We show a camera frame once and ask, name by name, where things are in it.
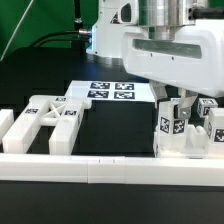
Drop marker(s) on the grey diagonal rod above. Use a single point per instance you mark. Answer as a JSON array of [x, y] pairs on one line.
[[25, 13]]

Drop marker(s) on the black vertical post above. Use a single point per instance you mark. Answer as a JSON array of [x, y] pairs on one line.
[[78, 24]]

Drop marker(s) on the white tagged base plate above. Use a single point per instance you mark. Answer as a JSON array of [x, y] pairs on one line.
[[111, 91]]

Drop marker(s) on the white chair back frame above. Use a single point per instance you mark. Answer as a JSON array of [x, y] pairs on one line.
[[63, 113]]

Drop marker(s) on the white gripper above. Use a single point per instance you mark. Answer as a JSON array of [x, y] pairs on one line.
[[192, 61]]

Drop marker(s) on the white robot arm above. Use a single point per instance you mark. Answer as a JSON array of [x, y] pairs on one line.
[[160, 19]]

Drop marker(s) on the white U-shaped fence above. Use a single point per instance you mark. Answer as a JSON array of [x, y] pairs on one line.
[[115, 170]]

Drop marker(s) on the white tagged cube right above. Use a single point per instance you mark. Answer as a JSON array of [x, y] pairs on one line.
[[204, 105]]

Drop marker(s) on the white chair seat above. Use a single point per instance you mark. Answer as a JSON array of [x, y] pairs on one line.
[[193, 144]]

